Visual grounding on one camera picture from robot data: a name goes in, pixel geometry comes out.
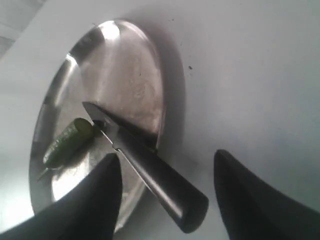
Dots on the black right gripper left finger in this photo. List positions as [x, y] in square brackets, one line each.
[88, 212]

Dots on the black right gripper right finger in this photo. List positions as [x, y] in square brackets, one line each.
[253, 210]

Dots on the black handled serrated knife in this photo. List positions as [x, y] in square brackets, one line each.
[183, 202]

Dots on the green cucumber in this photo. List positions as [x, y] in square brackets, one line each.
[64, 146]

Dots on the round steel plate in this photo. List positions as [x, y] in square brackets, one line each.
[116, 66]

